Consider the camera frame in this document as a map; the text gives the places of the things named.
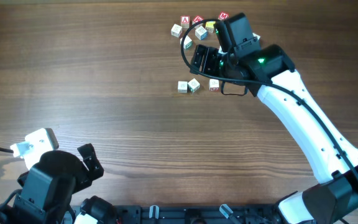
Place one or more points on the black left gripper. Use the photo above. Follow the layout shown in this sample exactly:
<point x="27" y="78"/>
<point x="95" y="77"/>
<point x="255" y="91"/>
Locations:
<point x="95" y="170"/>

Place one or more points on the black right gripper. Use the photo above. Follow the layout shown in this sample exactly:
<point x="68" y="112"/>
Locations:
<point x="209" y="66"/>

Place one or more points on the green J wooden block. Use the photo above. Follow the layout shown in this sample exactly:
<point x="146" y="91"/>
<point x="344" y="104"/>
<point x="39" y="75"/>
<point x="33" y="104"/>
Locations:
<point x="193" y="85"/>

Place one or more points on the plain engraved wooden block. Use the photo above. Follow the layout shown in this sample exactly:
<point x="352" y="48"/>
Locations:
<point x="182" y="87"/>

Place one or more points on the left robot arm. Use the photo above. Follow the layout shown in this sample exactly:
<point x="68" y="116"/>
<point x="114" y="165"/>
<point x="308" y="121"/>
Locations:
<point x="48" y="186"/>

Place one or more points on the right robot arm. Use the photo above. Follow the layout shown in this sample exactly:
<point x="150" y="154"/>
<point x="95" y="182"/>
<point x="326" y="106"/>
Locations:
<point x="333" y="159"/>

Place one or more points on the plain wooden block green side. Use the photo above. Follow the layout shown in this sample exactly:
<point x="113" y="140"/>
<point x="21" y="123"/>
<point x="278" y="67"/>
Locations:
<point x="213" y="85"/>

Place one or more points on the blue H wooden block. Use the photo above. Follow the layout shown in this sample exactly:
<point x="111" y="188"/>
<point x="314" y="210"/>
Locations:
<point x="201" y="33"/>

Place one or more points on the yellow wooden block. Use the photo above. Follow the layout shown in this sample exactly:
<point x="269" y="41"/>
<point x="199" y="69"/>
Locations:
<point x="209" y="26"/>

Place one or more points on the red W wooden block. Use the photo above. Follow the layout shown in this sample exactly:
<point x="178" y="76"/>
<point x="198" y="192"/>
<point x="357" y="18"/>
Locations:
<point x="197" y="19"/>

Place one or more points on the plain wooden block red side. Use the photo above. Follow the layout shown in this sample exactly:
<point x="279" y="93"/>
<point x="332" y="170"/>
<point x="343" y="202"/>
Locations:
<point x="176" y="30"/>

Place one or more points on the red A block far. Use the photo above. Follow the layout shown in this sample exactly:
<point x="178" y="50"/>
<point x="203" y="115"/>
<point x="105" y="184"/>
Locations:
<point x="185" y="21"/>

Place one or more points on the red M wooden block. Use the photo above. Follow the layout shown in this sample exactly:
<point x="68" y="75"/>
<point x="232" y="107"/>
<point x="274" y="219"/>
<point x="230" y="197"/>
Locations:
<point x="223" y="16"/>

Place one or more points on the blue L wooden block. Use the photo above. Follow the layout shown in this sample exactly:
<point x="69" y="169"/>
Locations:
<point x="257" y="36"/>

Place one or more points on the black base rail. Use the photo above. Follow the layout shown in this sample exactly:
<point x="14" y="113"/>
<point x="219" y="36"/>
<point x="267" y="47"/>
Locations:
<point x="121" y="214"/>

